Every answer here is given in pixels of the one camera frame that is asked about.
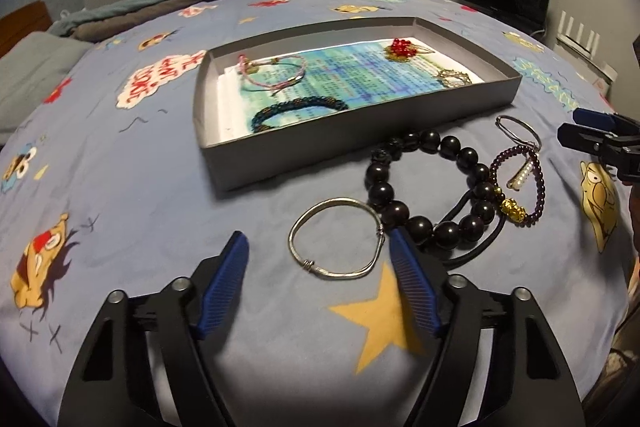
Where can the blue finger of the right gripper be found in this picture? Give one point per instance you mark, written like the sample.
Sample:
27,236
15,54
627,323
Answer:
593,119

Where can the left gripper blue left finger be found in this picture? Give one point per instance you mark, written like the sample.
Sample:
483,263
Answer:
111,382

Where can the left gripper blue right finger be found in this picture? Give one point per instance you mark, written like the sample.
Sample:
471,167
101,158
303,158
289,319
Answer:
529,381

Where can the small silver ring hoop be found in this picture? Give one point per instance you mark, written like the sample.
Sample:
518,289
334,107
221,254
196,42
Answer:
519,132

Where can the pearl hair clip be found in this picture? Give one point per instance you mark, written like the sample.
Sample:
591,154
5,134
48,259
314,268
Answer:
518,180

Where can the white wifi router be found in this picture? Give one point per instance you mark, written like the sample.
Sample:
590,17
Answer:
579,45

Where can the red bead gold brooch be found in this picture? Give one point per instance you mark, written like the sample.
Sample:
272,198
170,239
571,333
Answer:
403,50

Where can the blue cartoon bed sheet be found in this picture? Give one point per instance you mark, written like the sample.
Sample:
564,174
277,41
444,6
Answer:
115,194

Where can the blue green printed paper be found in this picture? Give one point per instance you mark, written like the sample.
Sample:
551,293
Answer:
258,94

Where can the grey cardboard box tray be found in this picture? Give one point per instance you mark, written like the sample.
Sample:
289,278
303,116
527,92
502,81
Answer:
235,156

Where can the grey green pillow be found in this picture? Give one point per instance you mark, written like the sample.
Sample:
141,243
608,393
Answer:
30,72

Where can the wooden headboard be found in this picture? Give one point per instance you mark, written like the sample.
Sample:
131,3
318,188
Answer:
22,22

